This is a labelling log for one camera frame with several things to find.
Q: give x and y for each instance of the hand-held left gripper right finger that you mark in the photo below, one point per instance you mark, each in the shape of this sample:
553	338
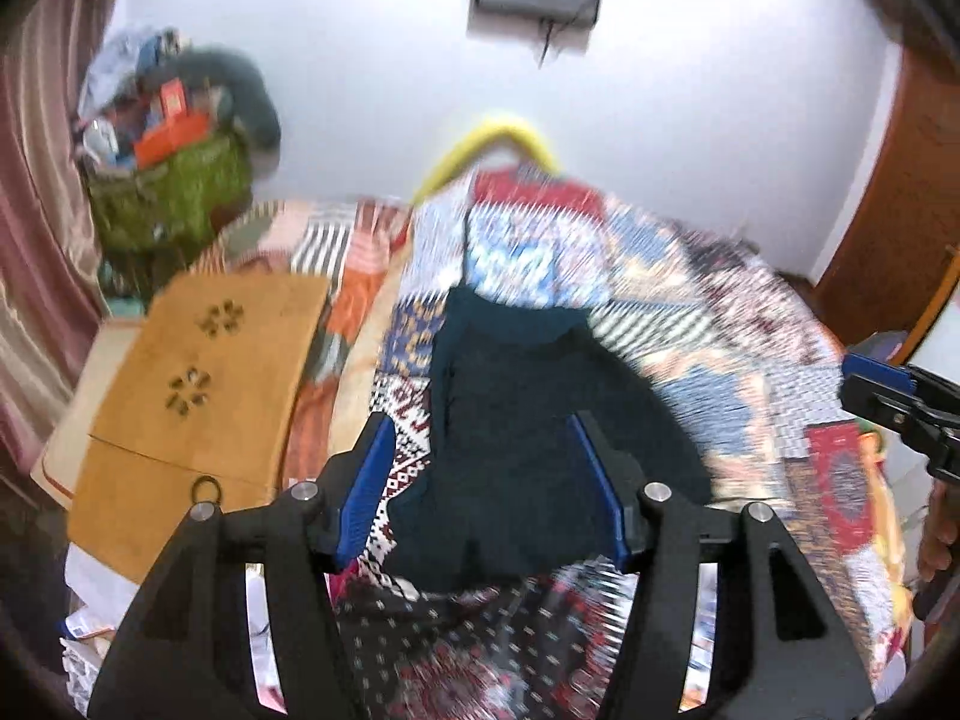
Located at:
600	487

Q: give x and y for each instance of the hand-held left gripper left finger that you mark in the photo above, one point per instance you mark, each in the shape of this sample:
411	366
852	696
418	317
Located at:
367	495

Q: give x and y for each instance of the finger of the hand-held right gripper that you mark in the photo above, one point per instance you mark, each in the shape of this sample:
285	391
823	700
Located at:
874	390

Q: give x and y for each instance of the dark teal pants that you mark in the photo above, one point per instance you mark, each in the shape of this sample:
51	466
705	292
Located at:
510	420

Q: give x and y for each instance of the person's right hand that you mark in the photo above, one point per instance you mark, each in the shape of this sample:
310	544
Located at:
937	532

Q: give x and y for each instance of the dark floral cloth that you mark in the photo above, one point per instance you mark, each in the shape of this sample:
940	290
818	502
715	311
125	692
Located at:
465	637

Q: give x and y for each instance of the colourful patchwork printed blanket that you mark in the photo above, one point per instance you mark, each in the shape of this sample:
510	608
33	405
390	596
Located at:
712	315

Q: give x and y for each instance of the wooden door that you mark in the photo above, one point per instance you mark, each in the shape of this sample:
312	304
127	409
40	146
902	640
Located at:
885	202

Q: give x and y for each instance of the wooden lap table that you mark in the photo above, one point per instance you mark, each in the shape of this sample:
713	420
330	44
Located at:
202	390

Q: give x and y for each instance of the white cushion red trim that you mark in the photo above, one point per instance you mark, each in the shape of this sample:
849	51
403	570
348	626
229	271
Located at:
71	420

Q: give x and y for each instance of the green fabric bag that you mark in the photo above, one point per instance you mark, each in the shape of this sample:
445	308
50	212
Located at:
172	195

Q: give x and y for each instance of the yellow hoop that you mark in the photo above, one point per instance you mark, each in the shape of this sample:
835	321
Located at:
480	146

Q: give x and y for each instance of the orange box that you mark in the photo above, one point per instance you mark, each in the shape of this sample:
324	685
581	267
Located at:
171	136

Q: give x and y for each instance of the grey cloth bundle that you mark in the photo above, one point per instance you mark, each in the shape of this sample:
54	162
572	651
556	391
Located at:
240	90

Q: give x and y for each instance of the pink striped curtain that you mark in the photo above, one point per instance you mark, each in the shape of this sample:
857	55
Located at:
37	202

